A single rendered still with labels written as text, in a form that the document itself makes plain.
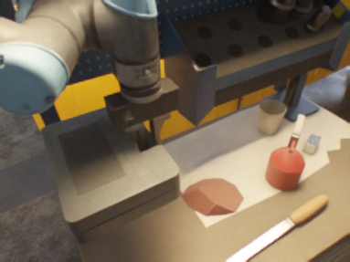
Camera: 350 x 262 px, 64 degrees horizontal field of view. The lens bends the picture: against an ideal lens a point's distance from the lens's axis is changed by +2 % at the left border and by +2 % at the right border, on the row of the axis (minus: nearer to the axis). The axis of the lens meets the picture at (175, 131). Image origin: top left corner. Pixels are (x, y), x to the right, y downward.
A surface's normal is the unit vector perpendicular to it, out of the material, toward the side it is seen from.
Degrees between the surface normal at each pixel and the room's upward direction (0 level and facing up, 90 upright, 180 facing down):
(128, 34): 90
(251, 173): 0
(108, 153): 0
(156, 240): 0
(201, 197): 40
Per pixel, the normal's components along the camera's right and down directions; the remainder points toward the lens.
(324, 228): -0.04, -0.75
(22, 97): 0.03, 0.66
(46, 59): 0.79, -0.44
